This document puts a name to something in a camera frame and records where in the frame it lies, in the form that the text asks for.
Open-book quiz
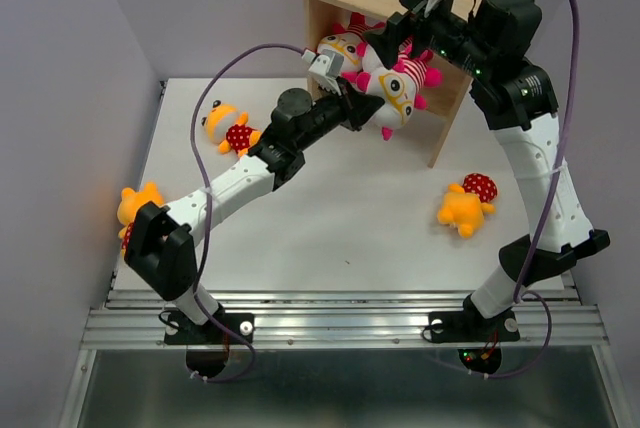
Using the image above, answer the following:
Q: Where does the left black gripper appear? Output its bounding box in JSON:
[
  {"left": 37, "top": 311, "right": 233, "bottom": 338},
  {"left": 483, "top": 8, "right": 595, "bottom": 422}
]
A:
[{"left": 296, "top": 76, "right": 383, "bottom": 152}]

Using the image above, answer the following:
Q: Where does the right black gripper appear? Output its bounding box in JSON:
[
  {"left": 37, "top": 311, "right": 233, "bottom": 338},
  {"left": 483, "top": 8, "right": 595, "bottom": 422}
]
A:
[{"left": 362, "top": 0, "right": 499, "bottom": 80}]

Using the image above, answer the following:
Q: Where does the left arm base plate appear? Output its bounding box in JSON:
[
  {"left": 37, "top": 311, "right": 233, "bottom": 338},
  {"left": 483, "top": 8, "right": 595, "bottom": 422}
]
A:
[{"left": 158, "top": 309, "right": 255, "bottom": 346}]

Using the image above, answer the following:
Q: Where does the white pink plush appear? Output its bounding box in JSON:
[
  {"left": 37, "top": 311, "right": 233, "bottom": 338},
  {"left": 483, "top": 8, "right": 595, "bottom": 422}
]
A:
[
  {"left": 355, "top": 45, "right": 443, "bottom": 141},
  {"left": 316, "top": 12, "right": 384, "bottom": 81},
  {"left": 355, "top": 42, "right": 401, "bottom": 80}
]

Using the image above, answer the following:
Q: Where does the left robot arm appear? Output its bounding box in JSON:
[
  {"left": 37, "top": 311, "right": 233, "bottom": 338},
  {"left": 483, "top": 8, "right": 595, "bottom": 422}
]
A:
[{"left": 124, "top": 80, "right": 384, "bottom": 342}]

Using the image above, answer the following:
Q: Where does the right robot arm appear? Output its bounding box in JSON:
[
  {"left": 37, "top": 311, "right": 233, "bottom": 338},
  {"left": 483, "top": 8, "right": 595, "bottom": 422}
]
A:
[{"left": 364, "top": 0, "right": 610, "bottom": 340}]

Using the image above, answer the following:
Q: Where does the aluminium mounting rail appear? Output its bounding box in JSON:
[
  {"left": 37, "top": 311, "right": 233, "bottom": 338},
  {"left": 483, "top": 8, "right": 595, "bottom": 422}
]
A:
[{"left": 81, "top": 289, "right": 609, "bottom": 350}]

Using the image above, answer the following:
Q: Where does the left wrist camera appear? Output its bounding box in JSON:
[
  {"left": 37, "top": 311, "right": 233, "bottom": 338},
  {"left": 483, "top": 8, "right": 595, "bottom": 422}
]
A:
[{"left": 301, "top": 49, "right": 344, "bottom": 95}]

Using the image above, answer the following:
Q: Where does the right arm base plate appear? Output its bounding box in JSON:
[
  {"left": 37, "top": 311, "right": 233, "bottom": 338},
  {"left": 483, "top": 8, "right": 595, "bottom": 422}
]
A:
[{"left": 421, "top": 310, "right": 520, "bottom": 344}]

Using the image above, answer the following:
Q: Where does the orange bear plush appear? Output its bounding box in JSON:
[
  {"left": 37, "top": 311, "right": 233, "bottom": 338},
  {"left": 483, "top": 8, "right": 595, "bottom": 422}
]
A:
[
  {"left": 116, "top": 182, "right": 165, "bottom": 255},
  {"left": 436, "top": 173, "right": 498, "bottom": 239},
  {"left": 201, "top": 99, "right": 262, "bottom": 158}
]

